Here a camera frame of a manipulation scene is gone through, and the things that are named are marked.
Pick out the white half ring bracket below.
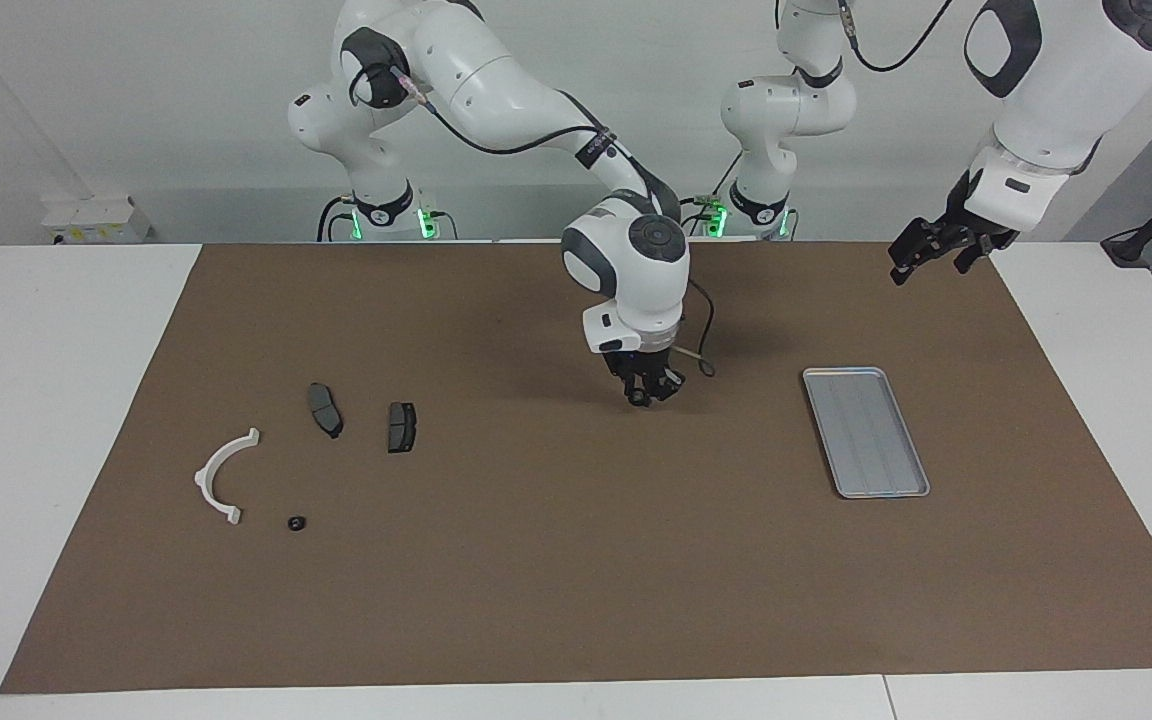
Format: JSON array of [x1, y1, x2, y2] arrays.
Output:
[[194, 428, 262, 526]]

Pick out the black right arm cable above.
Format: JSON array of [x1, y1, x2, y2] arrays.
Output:
[[350, 62, 718, 380]]

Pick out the white wall socket box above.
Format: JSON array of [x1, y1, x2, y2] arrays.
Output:
[[41, 195, 154, 245]]

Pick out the elongated grey brake pad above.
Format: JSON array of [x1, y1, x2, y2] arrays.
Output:
[[307, 383, 345, 441]]

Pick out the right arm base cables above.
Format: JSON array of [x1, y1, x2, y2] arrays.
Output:
[[316, 194, 459, 242]]

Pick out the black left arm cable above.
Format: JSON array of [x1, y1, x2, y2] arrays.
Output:
[[834, 0, 955, 74]]

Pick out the silver metal tray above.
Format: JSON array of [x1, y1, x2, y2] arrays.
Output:
[[802, 367, 931, 500]]

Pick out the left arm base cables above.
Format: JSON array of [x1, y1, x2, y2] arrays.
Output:
[[649, 150, 745, 239]]

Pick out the brown table mat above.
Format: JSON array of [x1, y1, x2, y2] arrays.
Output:
[[0, 240, 1152, 695]]

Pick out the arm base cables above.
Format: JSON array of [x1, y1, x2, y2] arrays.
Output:
[[316, 194, 459, 242], [649, 150, 745, 239]]

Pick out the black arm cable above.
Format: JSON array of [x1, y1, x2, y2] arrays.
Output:
[[834, 0, 955, 74], [350, 62, 718, 380]]

